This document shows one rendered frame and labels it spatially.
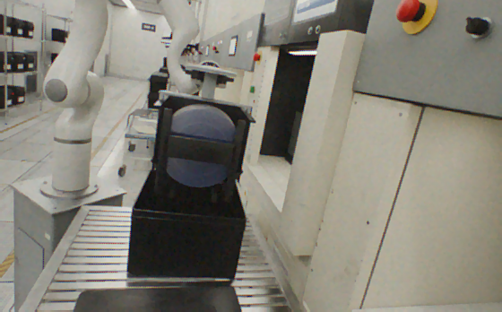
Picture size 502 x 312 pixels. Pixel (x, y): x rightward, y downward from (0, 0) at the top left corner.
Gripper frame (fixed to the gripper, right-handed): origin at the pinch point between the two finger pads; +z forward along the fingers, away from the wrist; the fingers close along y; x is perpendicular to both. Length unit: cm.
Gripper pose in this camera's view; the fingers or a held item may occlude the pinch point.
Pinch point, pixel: (210, 76)
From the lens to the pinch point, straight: 79.2
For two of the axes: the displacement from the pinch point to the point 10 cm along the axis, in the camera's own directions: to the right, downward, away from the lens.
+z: 1.5, 2.6, -9.6
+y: -9.7, -1.4, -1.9
